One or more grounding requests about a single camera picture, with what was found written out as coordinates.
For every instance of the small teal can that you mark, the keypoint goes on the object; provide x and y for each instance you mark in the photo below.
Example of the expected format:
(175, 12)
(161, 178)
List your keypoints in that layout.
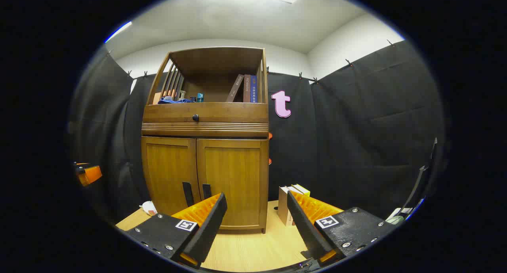
(200, 98)

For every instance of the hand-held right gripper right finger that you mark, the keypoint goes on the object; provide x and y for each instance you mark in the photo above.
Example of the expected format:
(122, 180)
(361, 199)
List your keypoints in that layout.
(307, 229)

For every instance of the blue book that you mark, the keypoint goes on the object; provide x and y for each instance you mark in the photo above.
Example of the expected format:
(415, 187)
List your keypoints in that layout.
(254, 90)

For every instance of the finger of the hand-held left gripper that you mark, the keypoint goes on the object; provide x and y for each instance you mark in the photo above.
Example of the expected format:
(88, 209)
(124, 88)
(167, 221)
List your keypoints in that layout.
(90, 174)

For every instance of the wooden shoe cabinet door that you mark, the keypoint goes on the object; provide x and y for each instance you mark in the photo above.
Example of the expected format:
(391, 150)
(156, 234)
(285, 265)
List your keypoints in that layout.
(166, 170)
(237, 174)

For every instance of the brown spine book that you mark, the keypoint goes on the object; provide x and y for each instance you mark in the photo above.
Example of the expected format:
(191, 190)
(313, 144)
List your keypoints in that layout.
(294, 189)

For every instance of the wooden double-door shoe cabinet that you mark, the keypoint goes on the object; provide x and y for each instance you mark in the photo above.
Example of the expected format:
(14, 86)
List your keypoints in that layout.
(237, 129)

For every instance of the upright brown book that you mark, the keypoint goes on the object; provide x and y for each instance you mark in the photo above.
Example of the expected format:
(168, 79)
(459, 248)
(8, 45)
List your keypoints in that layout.
(246, 88)

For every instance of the blue cloth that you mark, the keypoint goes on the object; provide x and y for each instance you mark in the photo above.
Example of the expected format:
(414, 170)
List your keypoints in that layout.
(174, 101)

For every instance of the yellow book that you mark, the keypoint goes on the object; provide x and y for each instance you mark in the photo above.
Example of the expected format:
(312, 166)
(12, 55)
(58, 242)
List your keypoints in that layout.
(302, 189)

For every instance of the black backdrop cloth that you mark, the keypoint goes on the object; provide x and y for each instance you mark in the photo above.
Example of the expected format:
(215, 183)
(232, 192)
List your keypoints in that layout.
(356, 126)

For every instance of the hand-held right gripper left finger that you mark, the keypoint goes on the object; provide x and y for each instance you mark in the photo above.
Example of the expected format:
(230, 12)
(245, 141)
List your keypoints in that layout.
(212, 225)

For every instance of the beige book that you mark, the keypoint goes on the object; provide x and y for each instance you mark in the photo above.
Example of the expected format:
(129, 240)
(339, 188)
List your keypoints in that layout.
(283, 205)

